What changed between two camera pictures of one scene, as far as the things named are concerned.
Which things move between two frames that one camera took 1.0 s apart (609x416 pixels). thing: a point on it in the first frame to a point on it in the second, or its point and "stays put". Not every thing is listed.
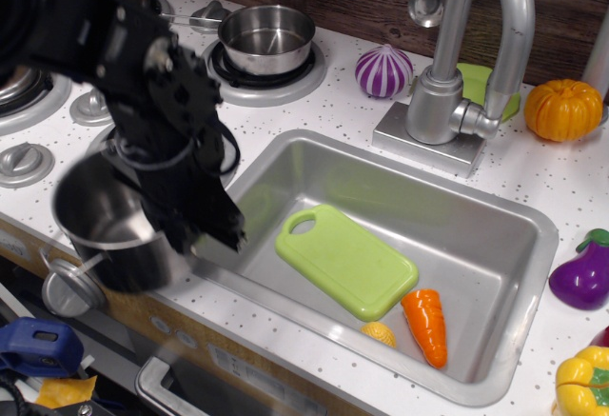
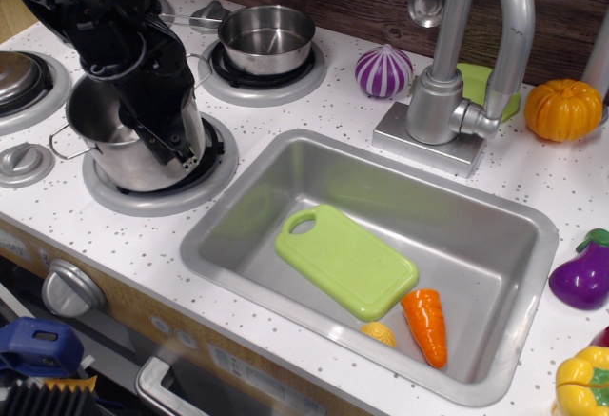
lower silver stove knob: [25, 165] stays put
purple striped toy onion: [383, 71] stays put
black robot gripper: [180, 169] to [153, 86]
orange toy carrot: [424, 314] stays put
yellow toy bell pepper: [582, 384] stays put
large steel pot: [115, 241] to [119, 160]
